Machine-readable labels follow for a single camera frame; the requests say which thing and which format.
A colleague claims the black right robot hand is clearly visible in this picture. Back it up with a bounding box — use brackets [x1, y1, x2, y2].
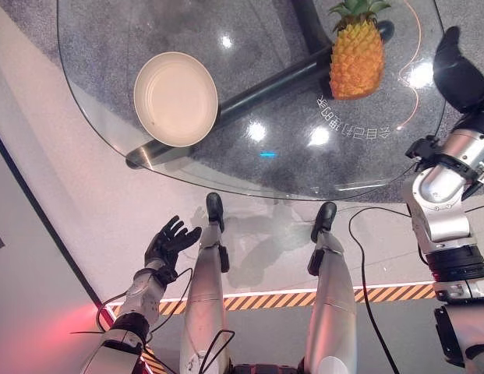
[433, 26, 484, 114]

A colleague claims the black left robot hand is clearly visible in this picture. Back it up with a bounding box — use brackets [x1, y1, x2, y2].
[143, 216, 203, 271]

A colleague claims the white round plate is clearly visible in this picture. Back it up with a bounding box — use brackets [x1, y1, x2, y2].
[132, 52, 220, 147]

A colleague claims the silver left robot leg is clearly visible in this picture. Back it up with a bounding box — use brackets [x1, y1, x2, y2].
[178, 192, 231, 374]

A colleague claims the silver robot leg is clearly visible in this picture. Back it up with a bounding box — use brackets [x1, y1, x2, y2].
[178, 192, 231, 374]
[302, 201, 358, 374]

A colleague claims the orange pineapple with green crown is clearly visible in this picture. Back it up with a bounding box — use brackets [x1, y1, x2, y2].
[327, 0, 392, 101]

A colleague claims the orange black hazard tape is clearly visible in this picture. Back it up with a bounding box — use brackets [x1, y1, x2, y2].
[107, 284, 438, 374]

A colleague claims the round glass table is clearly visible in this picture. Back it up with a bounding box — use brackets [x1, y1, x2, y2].
[56, 0, 453, 202]

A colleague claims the silver right robot leg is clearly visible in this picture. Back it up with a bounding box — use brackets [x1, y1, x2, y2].
[302, 201, 358, 374]

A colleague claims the black metal table base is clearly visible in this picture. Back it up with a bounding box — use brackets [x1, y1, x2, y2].
[125, 0, 395, 169]

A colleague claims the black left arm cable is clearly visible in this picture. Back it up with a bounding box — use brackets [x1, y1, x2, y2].
[69, 266, 235, 374]

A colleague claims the black floor cable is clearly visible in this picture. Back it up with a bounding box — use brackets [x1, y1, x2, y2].
[348, 206, 411, 374]

